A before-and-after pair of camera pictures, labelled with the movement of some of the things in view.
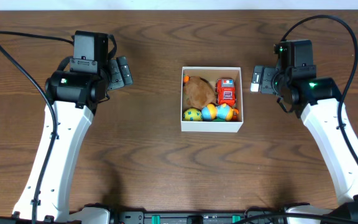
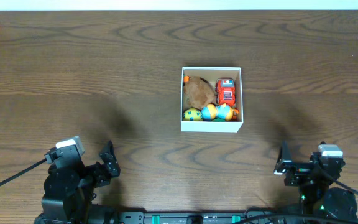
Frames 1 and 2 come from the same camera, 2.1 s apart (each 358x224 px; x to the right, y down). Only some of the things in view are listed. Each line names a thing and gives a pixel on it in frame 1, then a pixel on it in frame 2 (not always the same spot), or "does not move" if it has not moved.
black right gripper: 266,79 -> 295,169
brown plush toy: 199,93 does not move
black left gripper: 120,72 -> 101,171
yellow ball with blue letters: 192,114 does not move
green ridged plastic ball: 218,119 does not move
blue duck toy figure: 222,112 does not move
